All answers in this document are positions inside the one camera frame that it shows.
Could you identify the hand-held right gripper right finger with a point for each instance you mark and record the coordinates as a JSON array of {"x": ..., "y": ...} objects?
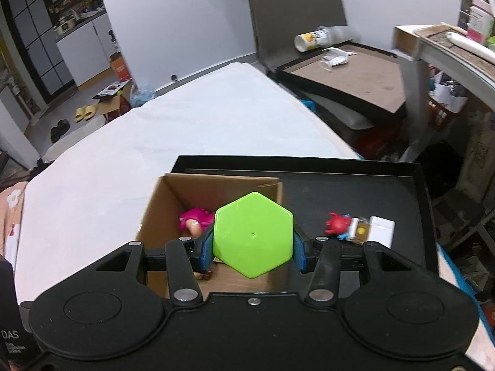
[{"x": 299, "y": 253}]

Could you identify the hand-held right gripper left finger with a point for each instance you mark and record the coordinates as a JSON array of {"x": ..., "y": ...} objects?
[{"x": 205, "y": 253}]

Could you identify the pink bear toy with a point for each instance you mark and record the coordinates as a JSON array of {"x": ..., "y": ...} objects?
[{"x": 195, "y": 220}]

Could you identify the green hexagonal cup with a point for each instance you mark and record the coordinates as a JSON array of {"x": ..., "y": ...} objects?
[{"x": 253, "y": 235}]

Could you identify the brown cardboard box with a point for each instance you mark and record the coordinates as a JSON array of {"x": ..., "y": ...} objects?
[{"x": 181, "y": 201}]

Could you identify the red crab toy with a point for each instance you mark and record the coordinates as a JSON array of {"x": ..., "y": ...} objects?
[{"x": 337, "y": 224}]

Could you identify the black tray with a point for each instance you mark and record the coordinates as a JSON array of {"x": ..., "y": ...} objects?
[{"x": 348, "y": 197}]

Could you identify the white charger plug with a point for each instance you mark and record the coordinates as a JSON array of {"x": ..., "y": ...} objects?
[{"x": 383, "y": 228}]

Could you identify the floral pink blanket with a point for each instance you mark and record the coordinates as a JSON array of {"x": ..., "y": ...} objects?
[{"x": 7, "y": 208}]

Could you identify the dark grey cushion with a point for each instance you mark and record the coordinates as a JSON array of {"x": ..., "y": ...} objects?
[{"x": 348, "y": 118}]

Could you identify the blue plastic bag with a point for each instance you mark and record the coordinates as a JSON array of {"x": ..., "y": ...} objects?
[{"x": 141, "y": 94}]

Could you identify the open floor cardboard box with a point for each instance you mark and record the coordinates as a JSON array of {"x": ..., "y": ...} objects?
[{"x": 112, "y": 102}]

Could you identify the black-framed brown board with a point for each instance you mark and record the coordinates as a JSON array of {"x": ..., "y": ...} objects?
[{"x": 359, "y": 81}]

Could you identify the yellow slipper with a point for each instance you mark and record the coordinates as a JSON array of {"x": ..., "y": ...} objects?
[
  {"x": 89, "y": 111},
  {"x": 79, "y": 115}
]

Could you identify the black slipper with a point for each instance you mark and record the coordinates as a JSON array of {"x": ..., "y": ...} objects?
[
  {"x": 64, "y": 125},
  {"x": 56, "y": 134}
]

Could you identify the grey desk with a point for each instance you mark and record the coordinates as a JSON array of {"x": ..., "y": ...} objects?
[{"x": 412, "y": 85}]

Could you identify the red plastic basket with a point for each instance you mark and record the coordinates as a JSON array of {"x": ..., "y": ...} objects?
[{"x": 444, "y": 110}]

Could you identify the orange cardboard box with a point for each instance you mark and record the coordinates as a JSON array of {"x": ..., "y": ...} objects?
[{"x": 120, "y": 67}]

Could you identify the white yellow bottle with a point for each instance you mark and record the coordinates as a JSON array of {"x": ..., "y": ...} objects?
[{"x": 321, "y": 36}]

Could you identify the white cabinet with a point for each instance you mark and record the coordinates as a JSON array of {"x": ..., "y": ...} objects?
[{"x": 85, "y": 50}]

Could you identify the grey chair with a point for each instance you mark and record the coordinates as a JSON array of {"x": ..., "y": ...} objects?
[{"x": 294, "y": 7}]

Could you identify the patterned brown mat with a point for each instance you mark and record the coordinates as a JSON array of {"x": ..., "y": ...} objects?
[{"x": 444, "y": 44}]

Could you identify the black-framed glass door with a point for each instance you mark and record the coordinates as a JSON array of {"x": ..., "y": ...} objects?
[{"x": 34, "y": 38}]

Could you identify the white bottle red label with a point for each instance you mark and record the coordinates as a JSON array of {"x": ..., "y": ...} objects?
[{"x": 478, "y": 23}]

